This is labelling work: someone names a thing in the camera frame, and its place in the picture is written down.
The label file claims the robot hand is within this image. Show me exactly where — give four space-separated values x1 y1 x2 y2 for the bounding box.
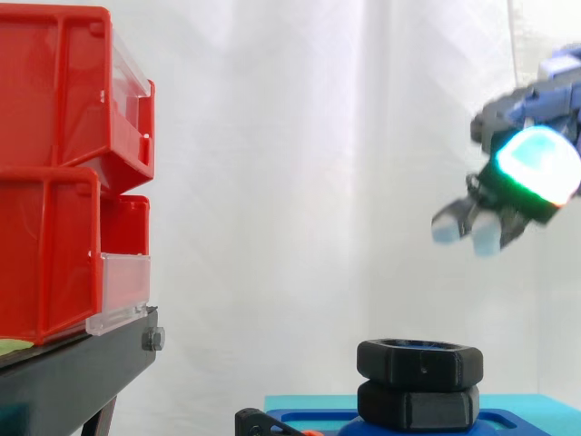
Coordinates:
430 41 581 259

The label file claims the blue plate with square hollows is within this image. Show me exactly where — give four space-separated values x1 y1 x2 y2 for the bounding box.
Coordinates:
264 407 519 436

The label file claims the large turquoise plate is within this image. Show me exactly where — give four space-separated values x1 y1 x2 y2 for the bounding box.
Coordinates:
264 392 581 436

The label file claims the large black hex nut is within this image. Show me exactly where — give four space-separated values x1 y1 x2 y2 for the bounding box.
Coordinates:
357 380 481 431
356 337 484 391

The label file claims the black-and-orange clip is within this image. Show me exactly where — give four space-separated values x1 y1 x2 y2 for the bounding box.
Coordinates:
234 407 319 436

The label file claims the red plastic bin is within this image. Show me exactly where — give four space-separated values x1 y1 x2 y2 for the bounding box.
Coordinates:
0 165 152 347
0 5 157 188

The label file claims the black stand with green tape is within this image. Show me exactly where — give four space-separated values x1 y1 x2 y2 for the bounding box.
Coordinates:
0 304 167 436

